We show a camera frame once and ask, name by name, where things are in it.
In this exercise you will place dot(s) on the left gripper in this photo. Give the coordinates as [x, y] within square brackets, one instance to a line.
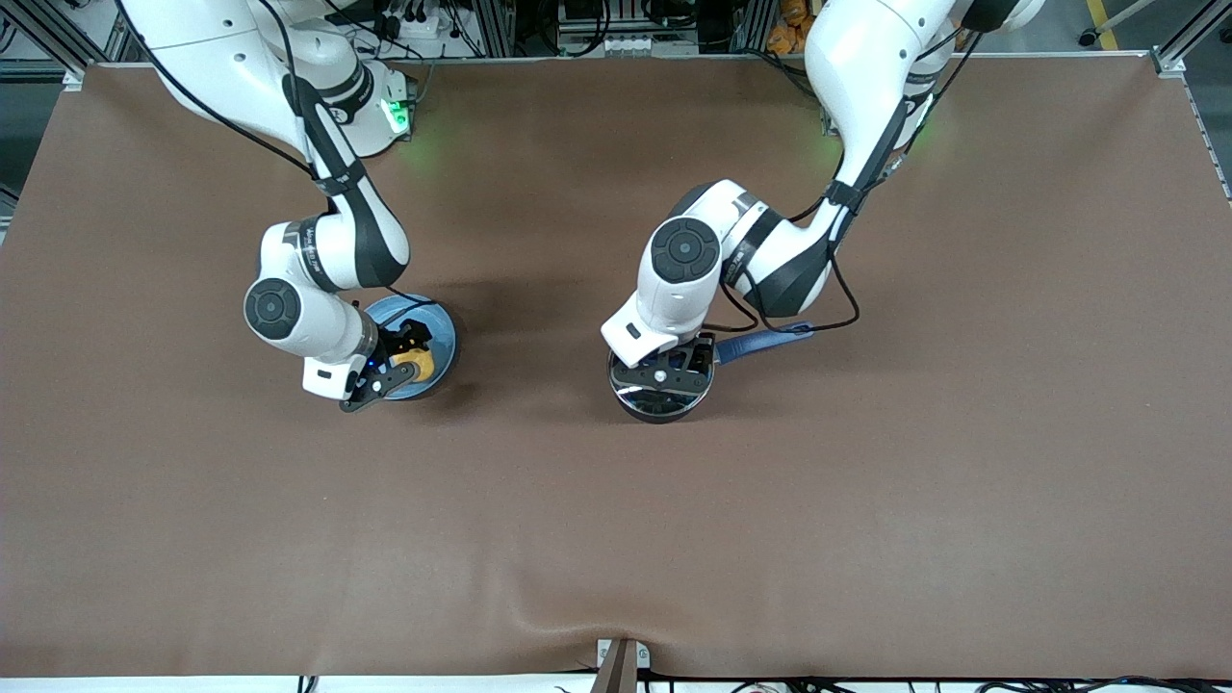
[695, 357]

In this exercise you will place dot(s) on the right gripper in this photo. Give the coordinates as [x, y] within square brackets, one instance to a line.
[396, 343]

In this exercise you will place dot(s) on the yellow potato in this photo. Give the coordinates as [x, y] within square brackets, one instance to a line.
[422, 368]

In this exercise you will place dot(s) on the glass lid with blue knob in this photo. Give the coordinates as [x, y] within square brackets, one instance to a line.
[664, 404]

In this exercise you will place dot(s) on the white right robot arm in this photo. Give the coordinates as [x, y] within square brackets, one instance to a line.
[298, 318]

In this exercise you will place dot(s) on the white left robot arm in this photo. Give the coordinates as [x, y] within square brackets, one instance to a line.
[866, 58]

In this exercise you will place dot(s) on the blue round plate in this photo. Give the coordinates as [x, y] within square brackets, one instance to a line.
[441, 332]

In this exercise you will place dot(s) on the brown table cover mat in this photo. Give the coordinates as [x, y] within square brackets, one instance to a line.
[616, 539]

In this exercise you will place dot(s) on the white power strip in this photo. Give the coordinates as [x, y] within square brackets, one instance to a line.
[423, 24]

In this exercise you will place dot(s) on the bag of orange buns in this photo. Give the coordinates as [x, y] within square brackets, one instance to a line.
[791, 34]

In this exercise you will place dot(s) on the grey control box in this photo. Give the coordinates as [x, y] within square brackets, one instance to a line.
[587, 19]

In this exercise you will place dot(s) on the metal table edge bracket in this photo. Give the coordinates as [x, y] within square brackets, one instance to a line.
[621, 669]

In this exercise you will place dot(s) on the aluminium frame post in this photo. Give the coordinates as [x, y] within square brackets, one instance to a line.
[1189, 38]
[753, 24]
[496, 24]
[43, 29]

